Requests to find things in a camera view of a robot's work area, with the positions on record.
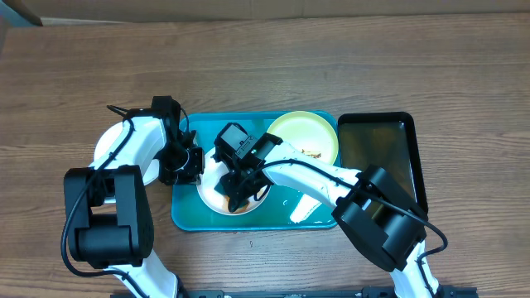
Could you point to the green yellow sponge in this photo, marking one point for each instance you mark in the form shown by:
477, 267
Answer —
233, 196

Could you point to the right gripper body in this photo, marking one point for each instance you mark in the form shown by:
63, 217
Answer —
243, 185

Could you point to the teal plastic tray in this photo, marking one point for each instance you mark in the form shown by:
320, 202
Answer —
282, 209

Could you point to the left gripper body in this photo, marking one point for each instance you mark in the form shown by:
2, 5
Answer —
179, 165

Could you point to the black water tray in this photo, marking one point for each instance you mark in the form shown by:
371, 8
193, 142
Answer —
387, 140

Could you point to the green rimmed plate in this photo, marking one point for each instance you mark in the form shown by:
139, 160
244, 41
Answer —
309, 133

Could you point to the white plate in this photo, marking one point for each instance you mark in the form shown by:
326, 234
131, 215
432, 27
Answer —
105, 142
210, 189

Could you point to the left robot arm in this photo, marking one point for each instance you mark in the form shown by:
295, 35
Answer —
108, 228

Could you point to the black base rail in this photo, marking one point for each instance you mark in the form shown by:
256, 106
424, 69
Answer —
366, 292

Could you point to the white plate front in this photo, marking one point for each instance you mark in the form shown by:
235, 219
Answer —
105, 142

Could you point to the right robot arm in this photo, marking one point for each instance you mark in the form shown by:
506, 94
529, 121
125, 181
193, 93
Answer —
383, 222

